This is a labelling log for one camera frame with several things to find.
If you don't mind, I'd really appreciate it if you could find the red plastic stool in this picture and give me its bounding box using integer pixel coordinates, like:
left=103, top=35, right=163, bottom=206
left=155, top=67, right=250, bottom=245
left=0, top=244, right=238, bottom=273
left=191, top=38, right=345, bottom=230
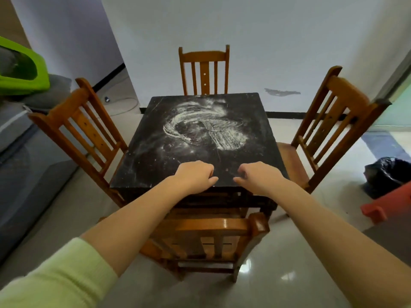
left=360, top=181, right=411, bottom=225

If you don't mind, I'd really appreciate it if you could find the person's left forearm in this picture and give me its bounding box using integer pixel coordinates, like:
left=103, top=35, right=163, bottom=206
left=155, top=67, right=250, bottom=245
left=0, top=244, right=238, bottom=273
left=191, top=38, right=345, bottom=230
left=80, top=175, right=193, bottom=277

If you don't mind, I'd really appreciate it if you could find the person's left hand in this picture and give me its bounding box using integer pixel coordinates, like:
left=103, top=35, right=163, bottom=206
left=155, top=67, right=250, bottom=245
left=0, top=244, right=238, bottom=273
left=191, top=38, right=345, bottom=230
left=173, top=160, right=219, bottom=196

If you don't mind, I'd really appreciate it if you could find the green plastic basket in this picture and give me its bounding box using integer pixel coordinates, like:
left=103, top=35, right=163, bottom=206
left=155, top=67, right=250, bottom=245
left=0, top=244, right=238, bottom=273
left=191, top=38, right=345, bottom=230
left=0, top=36, right=51, bottom=96

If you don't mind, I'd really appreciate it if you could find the person's right hand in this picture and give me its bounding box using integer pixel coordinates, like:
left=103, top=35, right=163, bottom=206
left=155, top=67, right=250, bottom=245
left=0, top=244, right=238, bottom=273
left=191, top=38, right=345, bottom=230
left=233, top=161, right=288, bottom=197

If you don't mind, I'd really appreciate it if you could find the person's right forearm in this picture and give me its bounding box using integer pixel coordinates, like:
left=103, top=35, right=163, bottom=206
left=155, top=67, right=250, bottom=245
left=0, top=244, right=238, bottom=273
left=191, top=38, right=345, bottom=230
left=273, top=180, right=411, bottom=308

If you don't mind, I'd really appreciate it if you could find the black garbage bag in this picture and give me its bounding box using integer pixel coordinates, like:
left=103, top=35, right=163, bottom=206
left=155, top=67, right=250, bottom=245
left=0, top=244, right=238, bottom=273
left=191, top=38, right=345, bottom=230
left=364, top=157, right=411, bottom=200

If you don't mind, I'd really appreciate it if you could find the light green sleeve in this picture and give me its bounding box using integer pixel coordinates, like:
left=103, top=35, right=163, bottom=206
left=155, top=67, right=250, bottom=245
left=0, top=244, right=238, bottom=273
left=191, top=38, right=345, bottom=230
left=0, top=237, right=119, bottom=308

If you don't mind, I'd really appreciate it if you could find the thin cable with plug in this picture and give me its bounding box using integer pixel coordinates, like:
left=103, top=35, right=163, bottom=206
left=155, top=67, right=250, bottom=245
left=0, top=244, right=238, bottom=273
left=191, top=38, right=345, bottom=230
left=104, top=96, right=139, bottom=118

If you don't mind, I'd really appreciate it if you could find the blue floor mat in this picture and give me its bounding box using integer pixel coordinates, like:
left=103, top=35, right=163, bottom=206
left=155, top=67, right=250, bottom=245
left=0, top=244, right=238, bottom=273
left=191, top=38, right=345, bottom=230
left=361, top=131, right=402, bottom=161

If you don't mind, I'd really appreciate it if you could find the wooden slat-back chair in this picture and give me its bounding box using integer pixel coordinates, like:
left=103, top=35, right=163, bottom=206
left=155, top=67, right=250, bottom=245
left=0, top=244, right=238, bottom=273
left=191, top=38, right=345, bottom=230
left=277, top=65, right=392, bottom=219
left=99, top=207, right=270, bottom=283
left=179, top=45, right=230, bottom=96
left=28, top=77, right=130, bottom=209

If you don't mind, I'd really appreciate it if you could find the black square table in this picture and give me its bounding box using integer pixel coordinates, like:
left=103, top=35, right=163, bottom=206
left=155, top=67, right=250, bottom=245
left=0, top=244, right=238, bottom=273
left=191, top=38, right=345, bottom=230
left=110, top=92, right=289, bottom=219

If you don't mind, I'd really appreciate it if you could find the grey sofa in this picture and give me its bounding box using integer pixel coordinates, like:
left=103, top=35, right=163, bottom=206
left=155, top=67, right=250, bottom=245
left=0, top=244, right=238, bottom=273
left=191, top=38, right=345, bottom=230
left=0, top=99, right=80, bottom=264

